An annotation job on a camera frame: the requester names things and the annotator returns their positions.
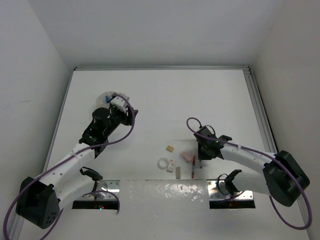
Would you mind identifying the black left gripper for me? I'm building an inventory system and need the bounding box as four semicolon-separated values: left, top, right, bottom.
103;100;137;137

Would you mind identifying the clear blue gel pen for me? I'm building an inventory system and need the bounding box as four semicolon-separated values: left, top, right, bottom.
105;95;111;104

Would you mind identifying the red pen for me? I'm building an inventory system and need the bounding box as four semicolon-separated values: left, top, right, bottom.
191;155;196;179

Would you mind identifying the pink stapler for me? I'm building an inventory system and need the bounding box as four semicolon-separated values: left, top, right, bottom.
180;151;193;163

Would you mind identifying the clear tape roll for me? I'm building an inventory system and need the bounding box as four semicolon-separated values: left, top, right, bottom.
157;157;170;170

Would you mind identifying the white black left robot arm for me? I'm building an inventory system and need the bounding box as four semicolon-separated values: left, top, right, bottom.
15;105;139;229

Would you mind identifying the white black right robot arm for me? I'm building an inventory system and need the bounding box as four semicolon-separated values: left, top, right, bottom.
194;126;310;207

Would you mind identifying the white round desk organizer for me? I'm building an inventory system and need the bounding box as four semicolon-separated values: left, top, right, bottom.
95;91;118;110

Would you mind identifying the grey staple box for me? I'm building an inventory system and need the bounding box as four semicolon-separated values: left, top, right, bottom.
175;167;181;179

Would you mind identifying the yellow eraser block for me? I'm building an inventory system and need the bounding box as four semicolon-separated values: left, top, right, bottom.
166;145;174;153

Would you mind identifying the white correction tape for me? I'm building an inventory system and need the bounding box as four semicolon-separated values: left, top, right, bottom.
166;159;176;173

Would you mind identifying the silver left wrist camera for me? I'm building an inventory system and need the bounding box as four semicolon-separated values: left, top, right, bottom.
110;93;130;112

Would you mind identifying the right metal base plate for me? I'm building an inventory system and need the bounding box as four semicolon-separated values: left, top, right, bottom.
206;179;254;202

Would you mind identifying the metal base plate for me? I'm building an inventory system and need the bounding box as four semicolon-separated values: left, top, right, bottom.
76;180;120;201
206;179;254;202

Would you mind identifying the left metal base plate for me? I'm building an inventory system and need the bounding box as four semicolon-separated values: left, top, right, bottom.
76;180;120;201

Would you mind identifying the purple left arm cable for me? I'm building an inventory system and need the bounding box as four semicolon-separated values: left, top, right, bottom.
2;93;137;240

